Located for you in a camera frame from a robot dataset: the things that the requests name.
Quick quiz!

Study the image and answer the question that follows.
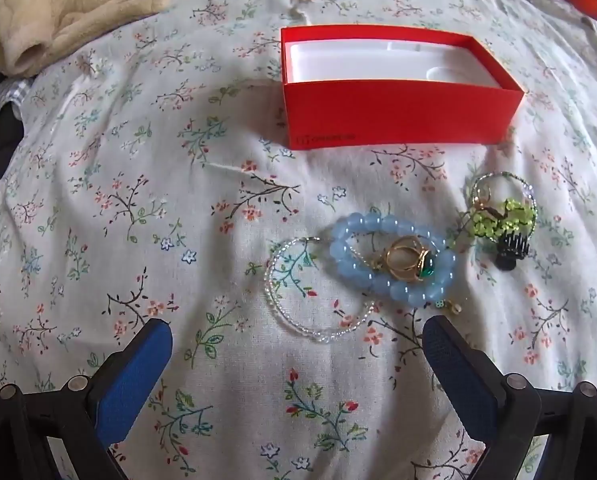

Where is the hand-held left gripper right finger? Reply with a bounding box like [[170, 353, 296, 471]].
[[422, 314, 597, 480]]

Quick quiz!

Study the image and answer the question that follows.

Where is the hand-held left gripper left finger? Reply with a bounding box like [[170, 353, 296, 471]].
[[0, 317, 174, 480]]

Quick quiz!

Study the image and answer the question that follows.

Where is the black hair clip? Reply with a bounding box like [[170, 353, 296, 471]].
[[494, 232, 530, 271]]

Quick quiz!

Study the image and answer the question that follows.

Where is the blue bead bracelet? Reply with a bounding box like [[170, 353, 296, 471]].
[[330, 212, 457, 310]]

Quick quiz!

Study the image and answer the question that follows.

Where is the green beaded bracelet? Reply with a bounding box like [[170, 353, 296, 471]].
[[455, 174, 538, 248]]

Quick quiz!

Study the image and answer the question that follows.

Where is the gold ring with green stone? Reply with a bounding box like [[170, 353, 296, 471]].
[[408, 240, 440, 281]]

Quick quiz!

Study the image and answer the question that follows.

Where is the clear bead bracelet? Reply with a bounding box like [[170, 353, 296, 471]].
[[264, 237, 464, 346]]

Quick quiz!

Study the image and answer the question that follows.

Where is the red cardboard box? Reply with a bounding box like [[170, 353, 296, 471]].
[[280, 25, 525, 151]]

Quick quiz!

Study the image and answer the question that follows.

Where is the floral bedsheet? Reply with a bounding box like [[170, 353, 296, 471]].
[[0, 0, 597, 480]]

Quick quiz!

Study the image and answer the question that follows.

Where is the grey checked bedsheet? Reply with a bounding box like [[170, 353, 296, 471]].
[[0, 79, 32, 133]]

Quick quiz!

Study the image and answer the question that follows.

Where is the beige quilted blanket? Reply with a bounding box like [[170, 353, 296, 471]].
[[0, 0, 206, 77]]

